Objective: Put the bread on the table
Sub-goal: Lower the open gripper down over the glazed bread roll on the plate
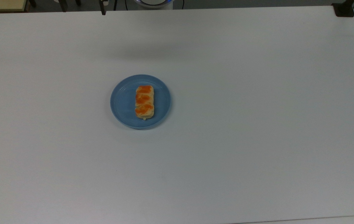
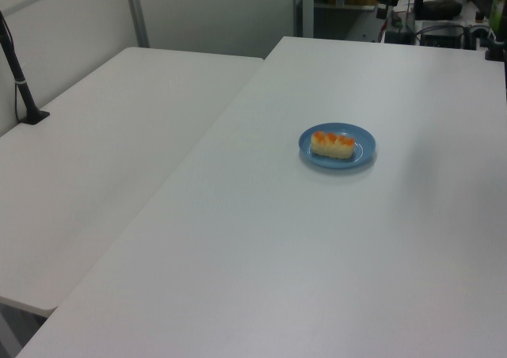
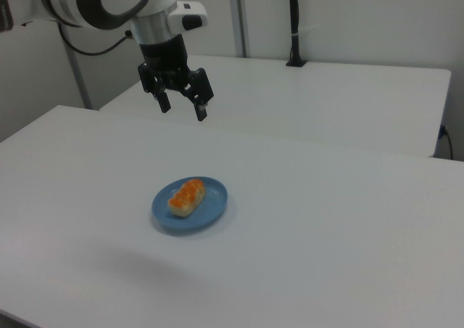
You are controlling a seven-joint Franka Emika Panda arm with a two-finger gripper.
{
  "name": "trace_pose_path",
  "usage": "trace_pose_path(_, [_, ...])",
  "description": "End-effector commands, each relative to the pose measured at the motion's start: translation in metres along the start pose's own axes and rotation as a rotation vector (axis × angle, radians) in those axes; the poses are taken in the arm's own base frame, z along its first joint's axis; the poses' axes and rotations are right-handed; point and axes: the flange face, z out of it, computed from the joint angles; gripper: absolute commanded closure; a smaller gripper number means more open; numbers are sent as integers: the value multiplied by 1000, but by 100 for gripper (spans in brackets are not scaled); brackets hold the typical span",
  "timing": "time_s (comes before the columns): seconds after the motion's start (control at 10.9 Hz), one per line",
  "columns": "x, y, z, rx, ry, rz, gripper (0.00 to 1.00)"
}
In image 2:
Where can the bread loaf with orange topping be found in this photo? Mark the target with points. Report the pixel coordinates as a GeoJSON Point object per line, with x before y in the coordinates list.
{"type": "Point", "coordinates": [330, 147]}

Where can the blue round plate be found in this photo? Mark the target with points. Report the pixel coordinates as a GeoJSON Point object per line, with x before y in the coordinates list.
{"type": "Point", "coordinates": [358, 158]}

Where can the black electronics box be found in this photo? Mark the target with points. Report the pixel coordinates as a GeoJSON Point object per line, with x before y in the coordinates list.
{"type": "Point", "coordinates": [440, 36]}

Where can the dark rounded bag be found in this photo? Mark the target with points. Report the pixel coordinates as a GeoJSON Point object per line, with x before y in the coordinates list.
{"type": "Point", "coordinates": [441, 9]}

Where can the black table clamp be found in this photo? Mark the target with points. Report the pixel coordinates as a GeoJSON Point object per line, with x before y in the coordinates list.
{"type": "Point", "coordinates": [495, 50]}

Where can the green bottle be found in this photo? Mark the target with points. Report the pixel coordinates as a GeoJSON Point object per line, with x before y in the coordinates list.
{"type": "Point", "coordinates": [499, 11]}

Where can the grey metal partition post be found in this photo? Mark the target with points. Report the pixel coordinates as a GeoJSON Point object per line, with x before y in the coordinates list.
{"type": "Point", "coordinates": [138, 13]}

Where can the black camera stand pole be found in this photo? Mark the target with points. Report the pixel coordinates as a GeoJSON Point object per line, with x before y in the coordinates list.
{"type": "Point", "coordinates": [17, 82]}

